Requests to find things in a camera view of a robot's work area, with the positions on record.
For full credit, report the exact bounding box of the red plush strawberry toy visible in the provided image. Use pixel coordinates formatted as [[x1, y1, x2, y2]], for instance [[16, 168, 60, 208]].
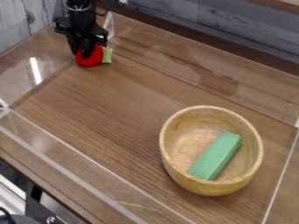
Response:
[[74, 45, 113, 67]]

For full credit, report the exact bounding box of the clear acrylic corner bracket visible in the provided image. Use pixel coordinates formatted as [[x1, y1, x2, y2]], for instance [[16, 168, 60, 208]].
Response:
[[102, 12, 114, 39]]

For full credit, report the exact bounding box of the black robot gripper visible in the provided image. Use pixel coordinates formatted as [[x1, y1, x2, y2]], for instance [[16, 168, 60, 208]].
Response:
[[54, 10, 108, 58]]

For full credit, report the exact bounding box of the clear acrylic tray enclosure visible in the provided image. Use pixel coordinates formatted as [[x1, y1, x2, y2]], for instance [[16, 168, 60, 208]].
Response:
[[0, 14, 299, 224]]

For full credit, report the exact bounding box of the black table leg bracket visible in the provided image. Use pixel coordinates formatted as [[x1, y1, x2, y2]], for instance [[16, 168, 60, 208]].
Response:
[[24, 185, 68, 224]]

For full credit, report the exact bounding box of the wooden bowl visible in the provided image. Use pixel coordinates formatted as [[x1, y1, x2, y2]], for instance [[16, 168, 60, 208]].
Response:
[[159, 106, 264, 196]]

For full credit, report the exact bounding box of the green rectangular block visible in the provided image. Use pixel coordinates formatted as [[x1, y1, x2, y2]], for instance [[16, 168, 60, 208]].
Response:
[[187, 131, 243, 180]]

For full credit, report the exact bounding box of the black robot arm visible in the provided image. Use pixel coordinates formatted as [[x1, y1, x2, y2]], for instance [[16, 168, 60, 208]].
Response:
[[53, 0, 108, 58]]

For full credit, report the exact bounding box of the black cable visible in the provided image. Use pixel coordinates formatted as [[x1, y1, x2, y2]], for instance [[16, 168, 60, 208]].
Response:
[[0, 206, 14, 224]]

